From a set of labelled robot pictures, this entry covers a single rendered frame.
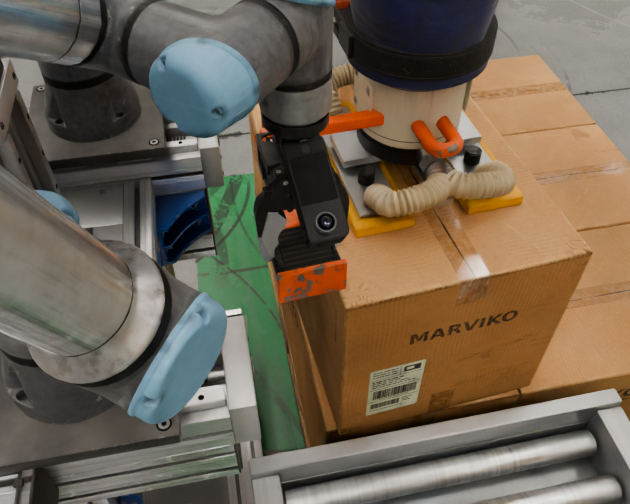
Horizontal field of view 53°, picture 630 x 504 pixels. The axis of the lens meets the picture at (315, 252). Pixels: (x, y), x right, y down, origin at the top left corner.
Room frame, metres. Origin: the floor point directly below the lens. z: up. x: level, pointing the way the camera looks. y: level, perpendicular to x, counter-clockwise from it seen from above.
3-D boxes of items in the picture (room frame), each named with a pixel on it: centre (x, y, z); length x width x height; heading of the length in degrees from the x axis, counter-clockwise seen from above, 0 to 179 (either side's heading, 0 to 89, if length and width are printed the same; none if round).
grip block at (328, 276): (0.52, 0.01, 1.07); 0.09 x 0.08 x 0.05; 106
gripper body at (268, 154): (0.55, 0.02, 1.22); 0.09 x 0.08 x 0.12; 16
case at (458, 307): (0.88, -0.16, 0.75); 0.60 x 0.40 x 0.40; 16
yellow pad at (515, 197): (0.90, -0.25, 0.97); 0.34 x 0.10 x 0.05; 16
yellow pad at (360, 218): (0.85, -0.07, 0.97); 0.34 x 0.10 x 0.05; 16
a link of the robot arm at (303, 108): (0.54, 0.02, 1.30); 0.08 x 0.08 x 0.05
